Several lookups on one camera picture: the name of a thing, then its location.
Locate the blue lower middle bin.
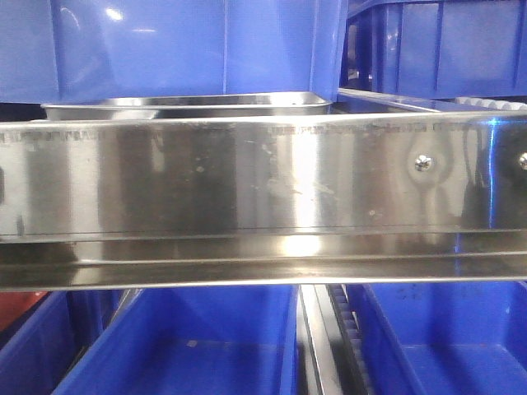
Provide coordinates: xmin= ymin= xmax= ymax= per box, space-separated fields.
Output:
xmin=56 ymin=286 xmax=297 ymax=394

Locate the blue lower left bin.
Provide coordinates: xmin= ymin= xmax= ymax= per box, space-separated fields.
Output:
xmin=1 ymin=290 xmax=122 ymax=394

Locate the rail screw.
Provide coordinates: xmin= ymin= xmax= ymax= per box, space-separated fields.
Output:
xmin=518 ymin=152 xmax=527 ymax=170
xmin=414 ymin=154 xmax=433 ymax=172

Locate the black roller track divider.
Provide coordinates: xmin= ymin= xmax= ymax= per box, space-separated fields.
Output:
xmin=296 ymin=285 xmax=375 ymax=394

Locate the left rail screw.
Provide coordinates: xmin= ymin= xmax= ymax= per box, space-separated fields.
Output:
xmin=414 ymin=154 xmax=433 ymax=172

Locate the right rail screw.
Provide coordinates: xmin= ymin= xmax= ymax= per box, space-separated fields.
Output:
xmin=518 ymin=152 xmax=527 ymax=170

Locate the blue lower right bin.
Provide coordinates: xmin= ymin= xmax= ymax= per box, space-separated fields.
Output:
xmin=346 ymin=281 xmax=526 ymax=394

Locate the stainless steel shelf front rail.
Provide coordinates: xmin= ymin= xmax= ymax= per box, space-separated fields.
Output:
xmin=1 ymin=111 xmax=526 ymax=290

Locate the large blue upper crate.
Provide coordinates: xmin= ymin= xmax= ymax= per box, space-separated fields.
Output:
xmin=1 ymin=1 xmax=347 ymax=104

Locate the blue ribbed upper right crate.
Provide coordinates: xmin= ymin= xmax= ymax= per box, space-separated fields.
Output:
xmin=340 ymin=1 xmax=526 ymax=99

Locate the red object lower left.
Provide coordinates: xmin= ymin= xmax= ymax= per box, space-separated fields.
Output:
xmin=0 ymin=291 xmax=47 ymax=331

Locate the blue bin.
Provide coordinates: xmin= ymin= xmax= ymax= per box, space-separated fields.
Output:
xmin=1 ymin=290 xmax=122 ymax=394
xmin=56 ymin=286 xmax=297 ymax=394
xmin=346 ymin=281 xmax=526 ymax=394

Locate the silver steel tray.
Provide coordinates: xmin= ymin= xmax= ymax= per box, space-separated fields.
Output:
xmin=42 ymin=91 xmax=332 ymax=121

